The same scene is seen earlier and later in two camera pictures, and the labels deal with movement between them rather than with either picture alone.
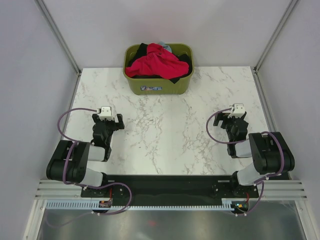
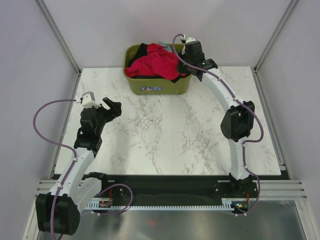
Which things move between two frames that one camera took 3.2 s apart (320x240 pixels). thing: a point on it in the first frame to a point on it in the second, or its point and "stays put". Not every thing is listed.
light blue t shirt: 165,46 stays put
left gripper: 117,125 to 115,110
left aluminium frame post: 58,35 stays put
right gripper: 221,116 to 181,69
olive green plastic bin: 155,86 stays put
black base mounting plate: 170,190 stays put
